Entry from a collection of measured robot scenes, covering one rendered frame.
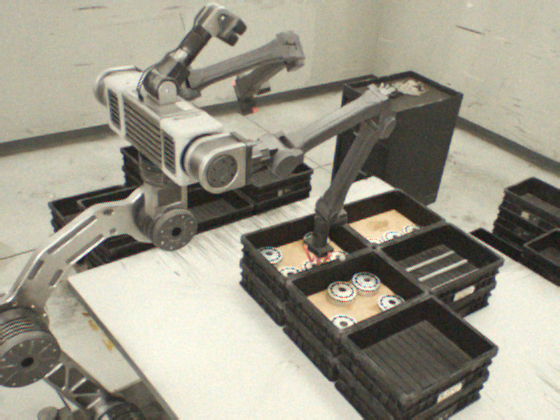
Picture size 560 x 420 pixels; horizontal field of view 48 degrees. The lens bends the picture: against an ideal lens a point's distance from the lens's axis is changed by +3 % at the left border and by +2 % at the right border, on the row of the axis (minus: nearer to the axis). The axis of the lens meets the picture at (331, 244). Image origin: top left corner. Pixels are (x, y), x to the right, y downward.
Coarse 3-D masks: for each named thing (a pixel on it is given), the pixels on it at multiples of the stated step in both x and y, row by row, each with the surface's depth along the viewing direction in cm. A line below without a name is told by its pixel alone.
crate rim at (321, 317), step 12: (336, 264) 216; (300, 276) 208; (408, 276) 215; (288, 288) 204; (420, 288) 210; (300, 300) 200; (408, 300) 204; (312, 312) 196; (384, 312) 197; (324, 324) 192; (360, 324) 191; (336, 336) 188
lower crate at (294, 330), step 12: (288, 312) 209; (288, 324) 212; (300, 324) 204; (288, 336) 214; (300, 336) 208; (312, 336) 200; (300, 348) 210; (312, 348) 204; (324, 348) 196; (312, 360) 206; (324, 360) 200; (336, 360) 194; (324, 372) 202; (336, 372) 199
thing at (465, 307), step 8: (488, 288) 234; (472, 296) 229; (480, 296) 234; (488, 296) 239; (456, 304) 224; (464, 304) 231; (472, 304) 234; (480, 304) 239; (488, 304) 242; (456, 312) 229; (464, 312) 233; (472, 312) 237
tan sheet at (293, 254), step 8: (280, 248) 237; (288, 248) 237; (296, 248) 238; (336, 248) 241; (288, 256) 233; (296, 256) 234; (304, 256) 234; (312, 256) 235; (288, 264) 229; (296, 264) 230
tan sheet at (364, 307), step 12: (384, 288) 224; (312, 300) 213; (324, 300) 214; (360, 300) 217; (372, 300) 217; (324, 312) 209; (336, 312) 210; (348, 312) 211; (360, 312) 211; (372, 312) 212
